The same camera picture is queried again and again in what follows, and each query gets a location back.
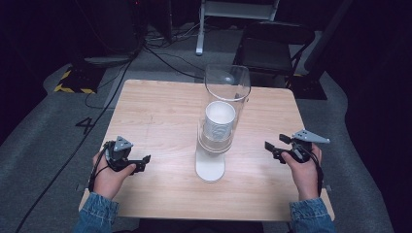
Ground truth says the person's left hand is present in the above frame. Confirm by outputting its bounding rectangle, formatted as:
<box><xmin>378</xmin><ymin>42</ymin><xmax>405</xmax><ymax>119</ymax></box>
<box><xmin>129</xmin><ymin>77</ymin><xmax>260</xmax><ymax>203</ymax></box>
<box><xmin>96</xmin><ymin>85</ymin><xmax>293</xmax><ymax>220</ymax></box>
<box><xmin>91</xmin><ymin>151</ymin><xmax>137</xmax><ymax>201</ymax></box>

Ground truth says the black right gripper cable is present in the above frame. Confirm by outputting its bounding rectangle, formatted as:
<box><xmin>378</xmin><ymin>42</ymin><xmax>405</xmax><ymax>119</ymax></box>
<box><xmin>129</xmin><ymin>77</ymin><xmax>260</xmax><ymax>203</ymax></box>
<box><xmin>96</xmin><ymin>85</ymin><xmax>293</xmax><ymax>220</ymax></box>
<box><xmin>308</xmin><ymin>150</ymin><xmax>326</xmax><ymax>198</ymax></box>

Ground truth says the white desk frame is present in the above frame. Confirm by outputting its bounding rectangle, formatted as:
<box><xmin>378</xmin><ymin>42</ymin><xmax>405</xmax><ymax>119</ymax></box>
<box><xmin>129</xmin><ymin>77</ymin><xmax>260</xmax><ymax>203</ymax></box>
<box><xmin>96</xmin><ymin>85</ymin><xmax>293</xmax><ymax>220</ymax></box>
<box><xmin>194</xmin><ymin>0</ymin><xmax>282</xmax><ymax>56</ymax></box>

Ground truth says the black chair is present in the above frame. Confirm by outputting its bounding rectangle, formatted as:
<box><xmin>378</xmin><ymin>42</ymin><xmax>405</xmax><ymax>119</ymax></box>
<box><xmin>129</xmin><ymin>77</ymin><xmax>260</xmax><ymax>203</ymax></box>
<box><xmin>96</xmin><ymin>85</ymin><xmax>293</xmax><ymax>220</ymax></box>
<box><xmin>232</xmin><ymin>20</ymin><xmax>316</xmax><ymax>89</ymax></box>

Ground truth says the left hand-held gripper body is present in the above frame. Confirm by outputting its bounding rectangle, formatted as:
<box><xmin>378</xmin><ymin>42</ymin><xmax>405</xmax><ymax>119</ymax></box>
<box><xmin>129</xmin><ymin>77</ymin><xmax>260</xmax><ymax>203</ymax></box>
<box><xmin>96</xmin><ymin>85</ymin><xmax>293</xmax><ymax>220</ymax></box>
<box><xmin>102</xmin><ymin>135</ymin><xmax>139</xmax><ymax>173</ymax></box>

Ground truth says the white paper cup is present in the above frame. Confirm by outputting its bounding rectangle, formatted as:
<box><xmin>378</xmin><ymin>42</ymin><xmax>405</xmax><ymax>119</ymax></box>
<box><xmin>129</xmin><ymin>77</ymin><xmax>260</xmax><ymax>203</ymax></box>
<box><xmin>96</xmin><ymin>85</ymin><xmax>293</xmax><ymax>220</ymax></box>
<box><xmin>203</xmin><ymin>100</ymin><xmax>237</xmax><ymax>142</ymax></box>

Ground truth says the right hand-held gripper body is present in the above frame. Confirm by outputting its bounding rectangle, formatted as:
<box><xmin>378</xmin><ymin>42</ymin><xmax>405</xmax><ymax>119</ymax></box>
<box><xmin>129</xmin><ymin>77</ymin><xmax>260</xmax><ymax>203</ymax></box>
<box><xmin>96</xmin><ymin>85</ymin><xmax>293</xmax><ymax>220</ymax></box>
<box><xmin>281</xmin><ymin>128</ymin><xmax>331</xmax><ymax>164</ymax></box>

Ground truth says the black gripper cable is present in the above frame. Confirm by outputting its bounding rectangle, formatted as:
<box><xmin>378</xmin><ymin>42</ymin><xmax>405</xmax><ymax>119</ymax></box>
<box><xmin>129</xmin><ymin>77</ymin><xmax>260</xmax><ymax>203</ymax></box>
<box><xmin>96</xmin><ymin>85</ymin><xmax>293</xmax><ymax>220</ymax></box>
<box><xmin>308</xmin><ymin>150</ymin><xmax>326</xmax><ymax>198</ymax></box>
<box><xmin>87</xmin><ymin>142</ymin><xmax>111</xmax><ymax>194</ymax></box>

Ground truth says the clear plastic cup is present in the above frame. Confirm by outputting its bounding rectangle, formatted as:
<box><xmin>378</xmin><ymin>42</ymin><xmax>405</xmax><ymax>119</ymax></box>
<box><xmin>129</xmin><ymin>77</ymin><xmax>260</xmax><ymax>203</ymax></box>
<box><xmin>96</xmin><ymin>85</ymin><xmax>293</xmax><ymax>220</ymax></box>
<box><xmin>194</xmin><ymin>63</ymin><xmax>252</xmax><ymax>183</ymax></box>

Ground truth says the long black floor cable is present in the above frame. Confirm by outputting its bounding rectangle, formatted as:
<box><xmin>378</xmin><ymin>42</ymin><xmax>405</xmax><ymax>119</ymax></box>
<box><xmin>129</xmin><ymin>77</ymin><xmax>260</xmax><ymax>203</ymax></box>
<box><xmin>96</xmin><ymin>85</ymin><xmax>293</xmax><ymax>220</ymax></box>
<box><xmin>14</xmin><ymin>54</ymin><xmax>139</xmax><ymax>233</ymax></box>

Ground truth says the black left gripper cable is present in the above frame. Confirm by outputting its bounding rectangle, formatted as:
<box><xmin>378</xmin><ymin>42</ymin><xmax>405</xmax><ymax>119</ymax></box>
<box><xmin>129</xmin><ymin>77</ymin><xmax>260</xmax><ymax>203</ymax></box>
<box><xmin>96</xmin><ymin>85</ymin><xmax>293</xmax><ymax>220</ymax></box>
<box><xmin>87</xmin><ymin>142</ymin><xmax>111</xmax><ymax>194</ymax></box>

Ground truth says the person's right hand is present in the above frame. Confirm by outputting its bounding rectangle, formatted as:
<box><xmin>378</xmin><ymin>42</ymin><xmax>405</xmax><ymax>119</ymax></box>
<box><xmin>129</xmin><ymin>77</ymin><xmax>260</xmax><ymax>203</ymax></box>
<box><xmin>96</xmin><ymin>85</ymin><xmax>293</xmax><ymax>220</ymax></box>
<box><xmin>280</xmin><ymin>143</ymin><xmax>323</xmax><ymax>202</ymax></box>

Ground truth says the yellow black striped floor plate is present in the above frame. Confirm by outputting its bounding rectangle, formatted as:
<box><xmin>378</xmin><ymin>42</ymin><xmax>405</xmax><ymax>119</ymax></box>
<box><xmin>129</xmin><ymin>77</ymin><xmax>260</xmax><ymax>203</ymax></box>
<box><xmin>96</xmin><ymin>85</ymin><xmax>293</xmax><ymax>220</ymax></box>
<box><xmin>52</xmin><ymin>65</ymin><xmax>107</xmax><ymax>95</ymax></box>

